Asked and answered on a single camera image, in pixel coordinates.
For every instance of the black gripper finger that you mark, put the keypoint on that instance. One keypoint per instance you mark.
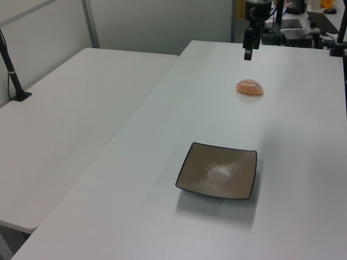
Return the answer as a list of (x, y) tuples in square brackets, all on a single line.
[(257, 38), (248, 43)]

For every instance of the black camera stand pole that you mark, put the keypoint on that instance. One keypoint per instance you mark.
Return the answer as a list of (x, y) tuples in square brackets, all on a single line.
[(12, 75), (339, 38)]

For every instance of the black flat device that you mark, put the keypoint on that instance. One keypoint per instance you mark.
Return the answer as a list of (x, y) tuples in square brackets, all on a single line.
[(292, 23)]

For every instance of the square brown ceramic plate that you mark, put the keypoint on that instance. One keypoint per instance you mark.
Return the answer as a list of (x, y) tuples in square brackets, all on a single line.
[(217, 170)]

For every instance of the black electronics box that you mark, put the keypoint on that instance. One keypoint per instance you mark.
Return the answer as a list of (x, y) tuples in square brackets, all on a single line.
[(296, 36)]

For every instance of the black computer mouse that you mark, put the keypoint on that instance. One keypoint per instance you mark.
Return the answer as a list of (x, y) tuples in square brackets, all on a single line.
[(330, 11)]

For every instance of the white side table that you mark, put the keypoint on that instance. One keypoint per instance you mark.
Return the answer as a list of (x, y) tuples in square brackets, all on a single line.
[(67, 130)]

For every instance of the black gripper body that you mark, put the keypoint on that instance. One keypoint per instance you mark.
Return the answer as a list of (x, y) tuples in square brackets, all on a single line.
[(257, 13)]

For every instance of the orange sugared bread roll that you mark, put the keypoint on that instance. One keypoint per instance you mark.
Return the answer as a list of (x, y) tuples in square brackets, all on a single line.
[(249, 87)]

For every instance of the black computer keyboard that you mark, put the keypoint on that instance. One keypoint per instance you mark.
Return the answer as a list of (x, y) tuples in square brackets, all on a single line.
[(322, 20)]

